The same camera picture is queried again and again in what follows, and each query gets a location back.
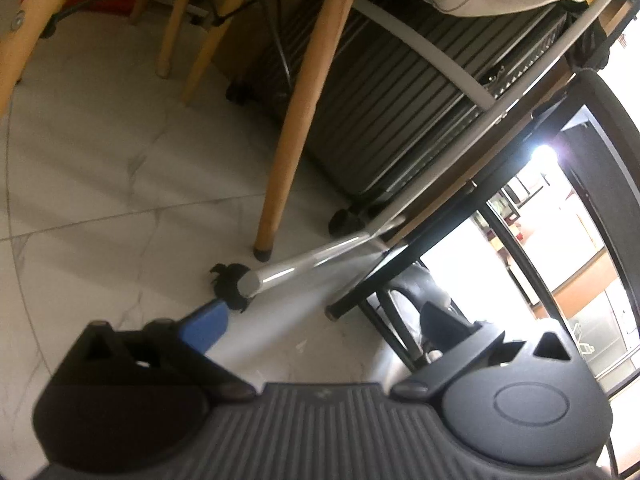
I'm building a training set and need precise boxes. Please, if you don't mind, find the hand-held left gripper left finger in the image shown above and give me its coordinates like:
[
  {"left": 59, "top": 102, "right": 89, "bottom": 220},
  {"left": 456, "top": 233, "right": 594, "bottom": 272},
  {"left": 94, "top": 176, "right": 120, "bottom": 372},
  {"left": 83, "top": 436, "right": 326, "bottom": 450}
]
[{"left": 75, "top": 298, "right": 258, "bottom": 403}]

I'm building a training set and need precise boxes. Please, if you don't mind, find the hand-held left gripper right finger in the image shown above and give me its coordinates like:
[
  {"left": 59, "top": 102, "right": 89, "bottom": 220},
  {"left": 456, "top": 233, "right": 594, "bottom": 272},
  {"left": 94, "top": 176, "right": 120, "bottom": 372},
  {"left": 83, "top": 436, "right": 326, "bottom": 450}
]
[{"left": 390, "top": 302, "right": 574, "bottom": 402}]

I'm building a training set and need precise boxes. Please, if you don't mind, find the black star-shaped foot cap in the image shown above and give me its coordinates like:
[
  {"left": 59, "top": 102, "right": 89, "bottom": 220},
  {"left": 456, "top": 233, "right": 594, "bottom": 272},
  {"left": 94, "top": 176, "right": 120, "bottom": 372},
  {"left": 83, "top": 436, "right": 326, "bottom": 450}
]
[{"left": 208, "top": 261, "right": 251, "bottom": 314}]

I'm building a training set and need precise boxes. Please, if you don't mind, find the black shoe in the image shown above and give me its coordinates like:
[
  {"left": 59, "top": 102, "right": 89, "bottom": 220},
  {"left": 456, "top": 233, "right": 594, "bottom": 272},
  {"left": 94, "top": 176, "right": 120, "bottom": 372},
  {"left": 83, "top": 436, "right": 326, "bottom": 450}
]
[{"left": 376, "top": 262, "right": 463, "bottom": 372}]

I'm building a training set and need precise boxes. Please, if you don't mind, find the chrome metal tube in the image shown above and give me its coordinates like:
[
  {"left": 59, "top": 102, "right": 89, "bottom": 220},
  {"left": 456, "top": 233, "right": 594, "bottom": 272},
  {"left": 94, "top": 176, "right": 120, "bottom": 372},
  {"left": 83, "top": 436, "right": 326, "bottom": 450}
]
[{"left": 238, "top": 230, "right": 401, "bottom": 299}]

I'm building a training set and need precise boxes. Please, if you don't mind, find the grey ribbed suitcase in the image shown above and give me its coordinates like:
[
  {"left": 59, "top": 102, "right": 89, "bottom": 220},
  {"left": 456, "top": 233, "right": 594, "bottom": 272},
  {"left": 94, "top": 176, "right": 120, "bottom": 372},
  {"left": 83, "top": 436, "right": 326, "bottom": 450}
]
[{"left": 226, "top": 0, "right": 572, "bottom": 235}]

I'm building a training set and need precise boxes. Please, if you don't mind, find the chair with wooden legs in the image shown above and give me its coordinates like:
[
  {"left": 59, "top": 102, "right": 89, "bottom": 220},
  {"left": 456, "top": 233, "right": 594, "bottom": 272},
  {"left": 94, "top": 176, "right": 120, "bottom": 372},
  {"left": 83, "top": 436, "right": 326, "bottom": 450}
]
[
  {"left": 0, "top": 0, "right": 369, "bottom": 262},
  {"left": 130, "top": 0, "right": 267, "bottom": 106}
]

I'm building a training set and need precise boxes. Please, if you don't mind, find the black metal frame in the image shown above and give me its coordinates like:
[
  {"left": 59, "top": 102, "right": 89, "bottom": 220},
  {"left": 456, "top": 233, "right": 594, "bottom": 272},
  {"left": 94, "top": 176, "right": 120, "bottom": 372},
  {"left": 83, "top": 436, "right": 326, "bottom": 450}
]
[{"left": 324, "top": 102, "right": 591, "bottom": 376}]

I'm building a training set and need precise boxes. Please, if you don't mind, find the black glass door frame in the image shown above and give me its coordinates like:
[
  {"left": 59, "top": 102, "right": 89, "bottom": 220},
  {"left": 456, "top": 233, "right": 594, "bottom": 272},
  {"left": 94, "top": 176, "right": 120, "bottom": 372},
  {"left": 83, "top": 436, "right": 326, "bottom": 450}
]
[{"left": 480, "top": 67, "right": 640, "bottom": 403}]

